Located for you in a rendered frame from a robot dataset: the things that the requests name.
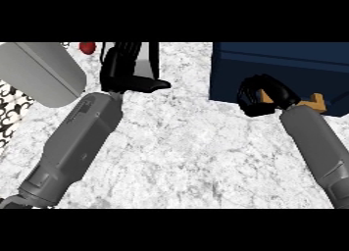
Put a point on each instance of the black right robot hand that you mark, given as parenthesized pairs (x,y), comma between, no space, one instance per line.
(272,93)

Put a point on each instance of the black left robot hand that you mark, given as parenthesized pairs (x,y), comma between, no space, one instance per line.
(122,75)

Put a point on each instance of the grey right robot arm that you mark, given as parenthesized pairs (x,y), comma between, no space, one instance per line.
(317,147)

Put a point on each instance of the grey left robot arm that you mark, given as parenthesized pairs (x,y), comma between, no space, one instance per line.
(70,143)

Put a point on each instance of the tan cup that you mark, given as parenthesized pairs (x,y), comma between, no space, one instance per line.
(318,101)

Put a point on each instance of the navy blue drawer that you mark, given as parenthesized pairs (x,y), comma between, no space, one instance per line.
(287,59)

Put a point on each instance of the red round object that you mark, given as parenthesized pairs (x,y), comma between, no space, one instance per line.
(88,47)

